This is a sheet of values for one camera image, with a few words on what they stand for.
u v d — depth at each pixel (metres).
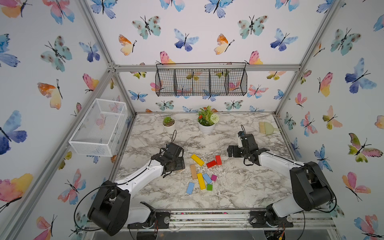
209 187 0.85
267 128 1.12
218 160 0.95
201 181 0.86
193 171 0.89
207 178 0.87
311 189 0.44
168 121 1.02
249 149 0.71
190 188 0.85
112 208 0.41
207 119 0.93
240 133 0.85
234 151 0.84
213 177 0.87
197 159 0.96
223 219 0.75
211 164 0.93
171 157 0.67
